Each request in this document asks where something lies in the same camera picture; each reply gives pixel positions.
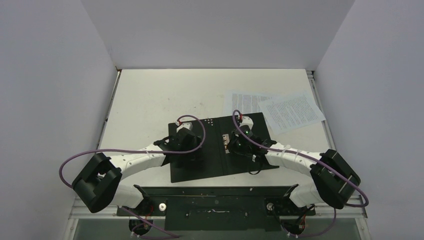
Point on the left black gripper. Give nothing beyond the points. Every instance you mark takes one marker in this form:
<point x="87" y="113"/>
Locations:
<point x="194" y="156"/>

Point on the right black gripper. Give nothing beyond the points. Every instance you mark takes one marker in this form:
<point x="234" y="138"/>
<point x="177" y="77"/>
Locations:
<point x="238" y="147"/>

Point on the grey and black folder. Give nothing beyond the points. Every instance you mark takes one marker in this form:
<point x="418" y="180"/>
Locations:
<point x="215" y="160"/>

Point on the printed paper sheet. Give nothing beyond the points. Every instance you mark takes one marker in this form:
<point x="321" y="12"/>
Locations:
<point x="286" y="113"/>
<point x="245" y="102"/>

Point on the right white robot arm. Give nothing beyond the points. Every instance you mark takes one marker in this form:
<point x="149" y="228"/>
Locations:
<point x="333" y="180"/>

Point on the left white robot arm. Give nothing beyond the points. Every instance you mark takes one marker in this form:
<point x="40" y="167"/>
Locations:
<point x="99" y="183"/>

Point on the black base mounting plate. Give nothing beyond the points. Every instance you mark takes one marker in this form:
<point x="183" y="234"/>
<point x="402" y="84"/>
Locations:
<point x="220" y="208"/>

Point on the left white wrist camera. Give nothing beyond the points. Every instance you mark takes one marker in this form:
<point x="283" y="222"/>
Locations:
<point x="185" y="125"/>

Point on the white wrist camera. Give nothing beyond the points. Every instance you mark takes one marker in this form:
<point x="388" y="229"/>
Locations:
<point x="246" y="121"/>
<point x="185" y="125"/>

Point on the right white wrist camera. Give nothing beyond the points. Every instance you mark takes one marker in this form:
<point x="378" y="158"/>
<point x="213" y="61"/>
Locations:
<point x="246" y="121"/>

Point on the aluminium frame rail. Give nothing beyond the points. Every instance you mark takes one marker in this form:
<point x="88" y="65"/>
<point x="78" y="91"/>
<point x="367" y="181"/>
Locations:
<point x="114" y="223"/>

